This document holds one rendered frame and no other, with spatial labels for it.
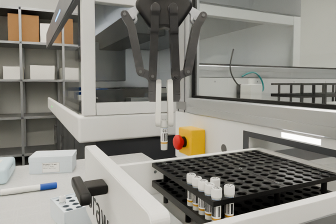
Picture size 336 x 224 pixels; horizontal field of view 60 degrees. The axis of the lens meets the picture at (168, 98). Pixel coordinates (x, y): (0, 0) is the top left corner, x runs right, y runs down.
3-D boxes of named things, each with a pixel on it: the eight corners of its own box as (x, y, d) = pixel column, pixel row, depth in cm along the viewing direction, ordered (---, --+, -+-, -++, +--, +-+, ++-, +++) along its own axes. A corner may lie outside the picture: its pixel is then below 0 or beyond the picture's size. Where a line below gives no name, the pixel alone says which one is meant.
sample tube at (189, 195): (189, 211, 38) (189, 175, 37) (184, 207, 39) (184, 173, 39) (197, 209, 38) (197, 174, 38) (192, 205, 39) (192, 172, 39)
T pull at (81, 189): (80, 208, 31) (80, 195, 31) (71, 186, 38) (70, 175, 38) (113, 202, 32) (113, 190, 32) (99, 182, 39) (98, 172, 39)
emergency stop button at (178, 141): (178, 151, 75) (178, 136, 75) (171, 148, 79) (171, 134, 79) (188, 150, 77) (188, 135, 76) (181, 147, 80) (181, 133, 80)
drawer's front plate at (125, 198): (150, 351, 23) (150, 215, 23) (85, 209, 49) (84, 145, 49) (170, 342, 24) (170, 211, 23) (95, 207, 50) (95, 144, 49)
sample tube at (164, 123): (168, 150, 44) (168, 120, 44) (160, 150, 44) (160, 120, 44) (167, 148, 46) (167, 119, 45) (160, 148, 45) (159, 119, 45)
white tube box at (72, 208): (64, 233, 53) (63, 212, 53) (50, 216, 59) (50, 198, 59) (124, 214, 60) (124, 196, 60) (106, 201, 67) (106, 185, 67)
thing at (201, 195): (213, 207, 32) (213, 202, 32) (151, 166, 48) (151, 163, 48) (226, 204, 33) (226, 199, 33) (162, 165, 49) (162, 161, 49)
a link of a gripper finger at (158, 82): (161, 79, 43) (156, 79, 43) (160, 126, 43) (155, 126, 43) (160, 79, 46) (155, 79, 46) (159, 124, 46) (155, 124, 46)
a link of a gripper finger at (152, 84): (156, 68, 43) (136, 67, 43) (156, 101, 44) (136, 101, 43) (156, 68, 45) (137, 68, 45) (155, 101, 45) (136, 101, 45)
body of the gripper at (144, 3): (134, -46, 40) (134, 23, 40) (195, -44, 40) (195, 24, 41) (136, -25, 47) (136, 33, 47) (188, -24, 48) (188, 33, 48)
